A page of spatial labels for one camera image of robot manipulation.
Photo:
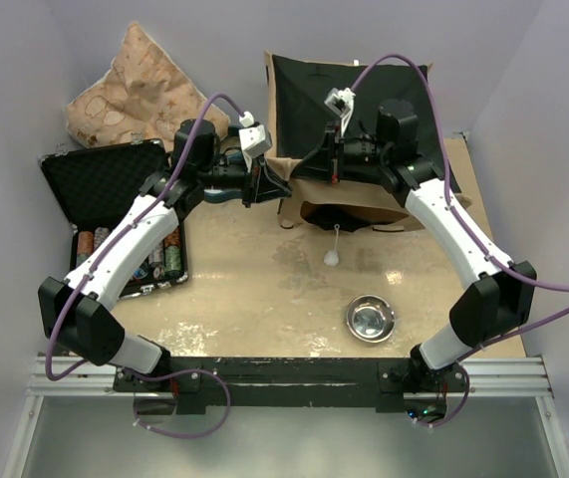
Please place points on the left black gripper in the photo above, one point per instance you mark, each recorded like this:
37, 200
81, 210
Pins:
271, 187

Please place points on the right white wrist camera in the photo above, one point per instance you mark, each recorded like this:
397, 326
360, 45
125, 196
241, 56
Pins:
342, 104

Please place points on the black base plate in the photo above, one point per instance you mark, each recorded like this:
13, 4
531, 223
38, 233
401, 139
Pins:
192, 385

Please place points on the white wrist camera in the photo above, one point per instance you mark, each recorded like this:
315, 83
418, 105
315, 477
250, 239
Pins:
342, 104
254, 138

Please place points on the beige patterned pet cushion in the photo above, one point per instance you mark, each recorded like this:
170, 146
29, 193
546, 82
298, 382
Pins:
144, 92

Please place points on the black poker chip case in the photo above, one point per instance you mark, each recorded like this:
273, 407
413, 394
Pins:
95, 187

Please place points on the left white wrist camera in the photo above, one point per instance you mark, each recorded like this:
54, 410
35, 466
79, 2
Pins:
254, 138

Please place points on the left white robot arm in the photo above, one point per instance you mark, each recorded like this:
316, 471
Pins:
76, 311

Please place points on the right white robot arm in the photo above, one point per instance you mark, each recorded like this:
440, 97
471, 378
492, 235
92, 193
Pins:
497, 293

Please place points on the aluminium frame rail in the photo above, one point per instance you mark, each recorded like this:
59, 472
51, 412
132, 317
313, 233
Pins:
505, 424

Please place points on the teal pet bowl stand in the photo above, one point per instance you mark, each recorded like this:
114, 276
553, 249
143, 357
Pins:
227, 148

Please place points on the white pompom tent toy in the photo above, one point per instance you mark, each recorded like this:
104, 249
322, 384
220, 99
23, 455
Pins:
331, 258

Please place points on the steel pet bowl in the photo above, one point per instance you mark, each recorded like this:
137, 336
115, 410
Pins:
371, 319

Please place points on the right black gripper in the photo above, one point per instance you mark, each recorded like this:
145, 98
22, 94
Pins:
322, 163

